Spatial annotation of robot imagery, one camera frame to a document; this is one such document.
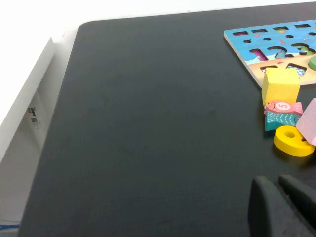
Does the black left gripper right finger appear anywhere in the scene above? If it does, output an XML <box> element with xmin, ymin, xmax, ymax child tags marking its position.
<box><xmin>278</xmin><ymin>174</ymin><xmax>316</xmax><ymax>229</ymax></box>

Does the teal fish piece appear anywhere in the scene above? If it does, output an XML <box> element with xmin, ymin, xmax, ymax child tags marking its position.
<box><xmin>265</xmin><ymin>110</ymin><xmax>302</xmax><ymax>132</ymax></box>

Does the blue wooden number puzzle board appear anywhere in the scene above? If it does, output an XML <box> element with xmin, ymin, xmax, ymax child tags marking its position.
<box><xmin>223</xmin><ymin>19</ymin><xmax>316</xmax><ymax>88</ymax></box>

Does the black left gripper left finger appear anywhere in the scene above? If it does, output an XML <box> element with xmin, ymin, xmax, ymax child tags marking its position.
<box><xmin>248</xmin><ymin>175</ymin><xmax>316</xmax><ymax>237</ymax></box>

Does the light pink cube block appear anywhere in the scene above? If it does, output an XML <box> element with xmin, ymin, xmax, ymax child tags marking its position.
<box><xmin>295</xmin><ymin>97</ymin><xmax>316</xmax><ymax>147</ymax></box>

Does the yellow cube block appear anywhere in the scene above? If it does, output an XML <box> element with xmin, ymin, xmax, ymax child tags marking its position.
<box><xmin>261</xmin><ymin>68</ymin><xmax>301</xmax><ymax>106</ymax></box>

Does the yellow number 6 piece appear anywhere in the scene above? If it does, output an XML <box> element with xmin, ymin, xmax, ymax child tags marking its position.
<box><xmin>273</xmin><ymin>125</ymin><xmax>316</xmax><ymax>157</ymax></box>

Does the pink fish piece number 5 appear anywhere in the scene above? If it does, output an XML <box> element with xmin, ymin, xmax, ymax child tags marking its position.
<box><xmin>263</xmin><ymin>99</ymin><xmax>303</xmax><ymax>116</ymax></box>

